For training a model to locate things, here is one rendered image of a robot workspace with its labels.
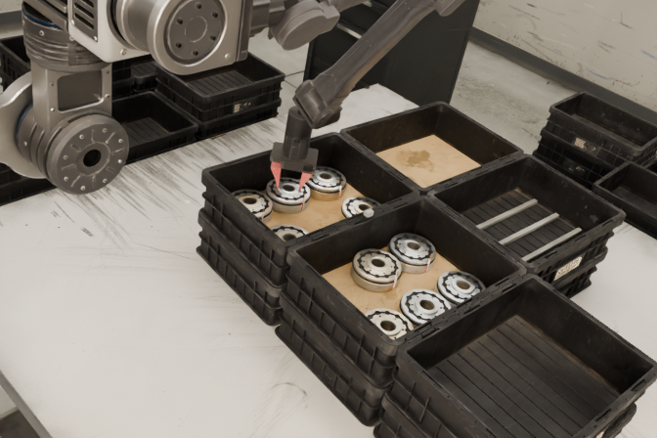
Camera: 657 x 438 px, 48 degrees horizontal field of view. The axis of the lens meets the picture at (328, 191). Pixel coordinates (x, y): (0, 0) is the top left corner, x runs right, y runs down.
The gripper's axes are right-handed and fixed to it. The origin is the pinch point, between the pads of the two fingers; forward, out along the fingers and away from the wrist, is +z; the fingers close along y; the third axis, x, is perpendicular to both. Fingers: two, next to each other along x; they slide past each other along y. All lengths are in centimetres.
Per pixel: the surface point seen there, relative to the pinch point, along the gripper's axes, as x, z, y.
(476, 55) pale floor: -322, 92, -103
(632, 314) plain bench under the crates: 3, 17, -87
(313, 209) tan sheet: 1.7, 4.1, -6.5
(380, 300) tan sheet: 28.7, 3.6, -22.5
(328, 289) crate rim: 39.4, -6.5, -10.9
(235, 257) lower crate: 20.2, 6.5, 8.3
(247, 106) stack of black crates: -102, 38, 22
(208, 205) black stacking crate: 10.4, 1.7, 16.3
